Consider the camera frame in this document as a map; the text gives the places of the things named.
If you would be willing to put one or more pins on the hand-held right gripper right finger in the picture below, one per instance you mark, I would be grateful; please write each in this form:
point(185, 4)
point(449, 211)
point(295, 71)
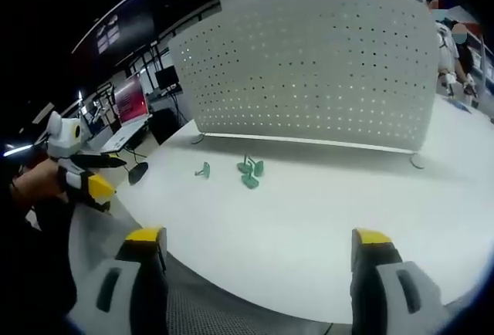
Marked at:
point(401, 292)

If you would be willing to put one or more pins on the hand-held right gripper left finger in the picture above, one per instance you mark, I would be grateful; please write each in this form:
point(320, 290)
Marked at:
point(116, 288)

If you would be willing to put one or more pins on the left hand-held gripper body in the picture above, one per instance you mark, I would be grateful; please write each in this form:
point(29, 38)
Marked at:
point(63, 136)

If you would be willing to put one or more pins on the green hook assembly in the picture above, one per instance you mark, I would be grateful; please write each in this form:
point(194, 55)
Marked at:
point(244, 166)
point(259, 168)
point(251, 181)
point(204, 170)

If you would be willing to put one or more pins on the white perforated mounting plate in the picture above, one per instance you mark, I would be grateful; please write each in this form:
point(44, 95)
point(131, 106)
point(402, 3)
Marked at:
point(308, 68)

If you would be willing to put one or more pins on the person's left hand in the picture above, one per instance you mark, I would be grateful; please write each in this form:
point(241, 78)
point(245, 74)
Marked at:
point(36, 184)

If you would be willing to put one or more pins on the black round stand base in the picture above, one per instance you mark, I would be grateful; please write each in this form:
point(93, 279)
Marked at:
point(138, 173)

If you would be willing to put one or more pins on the open laptop with red screen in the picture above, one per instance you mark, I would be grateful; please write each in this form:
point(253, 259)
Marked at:
point(129, 115)

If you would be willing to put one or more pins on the black cabinet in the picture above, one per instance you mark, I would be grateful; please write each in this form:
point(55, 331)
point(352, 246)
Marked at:
point(166, 124)

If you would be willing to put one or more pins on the person's dark clothing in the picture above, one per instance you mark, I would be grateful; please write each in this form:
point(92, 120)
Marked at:
point(34, 258)

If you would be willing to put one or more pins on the black monitor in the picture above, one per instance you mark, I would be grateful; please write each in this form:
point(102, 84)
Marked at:
point(166, 77)

